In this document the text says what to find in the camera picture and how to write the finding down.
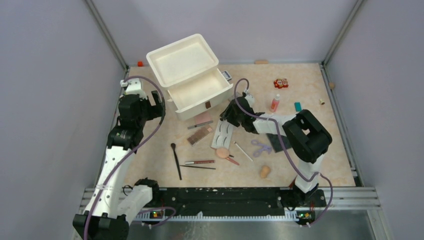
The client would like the pink spray bottle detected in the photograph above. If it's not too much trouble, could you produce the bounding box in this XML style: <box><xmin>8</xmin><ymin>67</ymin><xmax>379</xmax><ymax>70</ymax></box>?
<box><xmin>270</xmin><ymin>94</ymin><xmax>280</xmax><ymax>113</ymax></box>

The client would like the white plastic drawer organizer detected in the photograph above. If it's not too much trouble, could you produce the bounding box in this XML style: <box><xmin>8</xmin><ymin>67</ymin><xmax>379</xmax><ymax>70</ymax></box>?
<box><xmin>146</xmin><ymin>33</ymin><xmax>233</xmax><ymax>121</ymax></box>

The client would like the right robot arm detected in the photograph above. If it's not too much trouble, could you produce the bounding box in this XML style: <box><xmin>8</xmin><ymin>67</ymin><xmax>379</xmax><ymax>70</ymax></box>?
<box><xmin>219</xmin><ymin>96</ymin><xmax>333</xmax><ymax>206</ymax></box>

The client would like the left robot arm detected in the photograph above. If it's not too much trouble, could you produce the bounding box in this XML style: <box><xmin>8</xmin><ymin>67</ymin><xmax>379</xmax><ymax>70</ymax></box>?
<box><xmin>72</xmin><ymin>90</ymin><xmax>166</xmax><ymax>240</ymax></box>

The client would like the black makeup brush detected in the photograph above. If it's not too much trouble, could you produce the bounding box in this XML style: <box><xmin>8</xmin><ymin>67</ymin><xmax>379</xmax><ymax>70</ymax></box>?
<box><xmin>170</xmin><ymin>143</ymin><xmax>183</xmax><ymax>181</ymax></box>

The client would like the beige makeup sponge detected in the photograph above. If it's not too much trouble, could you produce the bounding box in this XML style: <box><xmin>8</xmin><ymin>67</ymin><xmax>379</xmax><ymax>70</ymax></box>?
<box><xmin>259</xmin><ymin>165</ymin><xmax>271</xmax><ymax>179</ymax></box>

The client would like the white false eyelash card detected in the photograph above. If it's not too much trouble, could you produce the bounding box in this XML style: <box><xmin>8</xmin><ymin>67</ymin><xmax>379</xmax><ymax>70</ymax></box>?
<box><xmin>211</xmin><ymin>120</ymin><xmax>234</xmax><ymax>149</ymax></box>

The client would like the pink compact case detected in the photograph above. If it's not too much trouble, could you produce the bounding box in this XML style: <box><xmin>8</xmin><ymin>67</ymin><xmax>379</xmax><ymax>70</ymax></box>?
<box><xmin>194</xmin><ymin>111</ymin><xmax>212</xmax><ymax>125</ymax></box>

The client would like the white cosmetic pencil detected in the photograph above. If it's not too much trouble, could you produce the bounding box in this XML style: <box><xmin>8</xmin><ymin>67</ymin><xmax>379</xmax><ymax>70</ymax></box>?
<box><xmin>233</xmin><ymin>141</ymin><xmax>254</xmax><ymax>162</ymax></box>

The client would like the brown eyeshadow palette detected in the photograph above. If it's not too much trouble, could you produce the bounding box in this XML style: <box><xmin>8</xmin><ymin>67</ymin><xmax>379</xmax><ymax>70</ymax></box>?
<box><xmin>187</xmin><ymin>125</ymin><xmax>213</xmax><ymax>146</ymax></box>

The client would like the peach powder puff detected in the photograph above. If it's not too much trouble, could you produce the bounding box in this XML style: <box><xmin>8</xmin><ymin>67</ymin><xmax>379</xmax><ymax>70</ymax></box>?
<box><xmin>215</xmin><ymin>147</ymin><xmax>230</xmax><ymax>159</ymax></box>

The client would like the blue playing card deck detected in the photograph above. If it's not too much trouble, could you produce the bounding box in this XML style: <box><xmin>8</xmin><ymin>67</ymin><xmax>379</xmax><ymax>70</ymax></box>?
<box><xmin>221</xmin><ymin>70</ymin><xmax>232</xmax><ymax>81</ymax></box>

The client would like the silver eyeliner pencil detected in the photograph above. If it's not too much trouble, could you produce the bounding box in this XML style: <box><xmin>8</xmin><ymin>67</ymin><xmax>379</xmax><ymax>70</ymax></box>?
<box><xmin>187</xmin><ymin>120</ymin><xmax>214</xmax><ymax>130</ymax></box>

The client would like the dark green building baseplate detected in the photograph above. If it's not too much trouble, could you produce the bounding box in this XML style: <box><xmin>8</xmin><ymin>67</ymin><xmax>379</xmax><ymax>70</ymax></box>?
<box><xmin>266</xmin><ymin>133</ymin><xmax>292</xmax><ymax>153</ymax></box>

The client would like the silver red lip pencil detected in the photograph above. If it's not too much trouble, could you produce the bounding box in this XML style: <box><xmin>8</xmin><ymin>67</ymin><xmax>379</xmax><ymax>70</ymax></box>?
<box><xmin>184</xmin><ymin>160</ymin><xmax>215</xmax><ymax>165</ymax></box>

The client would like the teal toy block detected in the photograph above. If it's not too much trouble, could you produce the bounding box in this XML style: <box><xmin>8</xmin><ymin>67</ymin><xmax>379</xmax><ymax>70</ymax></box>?
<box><xmin>294</xmin><ymin>102</ymin><xmax>302</xmax><ymax>112</ymax></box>

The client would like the thin black pencil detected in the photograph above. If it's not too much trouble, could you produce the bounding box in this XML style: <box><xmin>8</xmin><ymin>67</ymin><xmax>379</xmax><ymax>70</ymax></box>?
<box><xmin>179</xmin><ymin>165</ymin><xmax>216</xmax><ymax>170</ymax></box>

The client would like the wooden block at wall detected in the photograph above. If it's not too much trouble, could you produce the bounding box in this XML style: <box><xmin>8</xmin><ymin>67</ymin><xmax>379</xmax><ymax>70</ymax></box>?
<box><xmin>254</xmin><ymin>59</ymin><xmax>269</xmax><ymax>65</ymax></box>

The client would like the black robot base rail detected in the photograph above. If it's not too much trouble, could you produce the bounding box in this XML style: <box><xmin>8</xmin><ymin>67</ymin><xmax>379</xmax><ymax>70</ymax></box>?
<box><xmin>146</xmin><ymin>187</ymin><xmax>327</xmax><ymax>217</ymax></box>

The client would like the wooden peg on frame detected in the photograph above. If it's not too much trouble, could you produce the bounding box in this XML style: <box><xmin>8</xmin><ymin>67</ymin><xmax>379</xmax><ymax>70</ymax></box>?
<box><xmin>328</xmin><ymin>82</ymin><xmax>335</xmax><ymax>90</ymax></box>

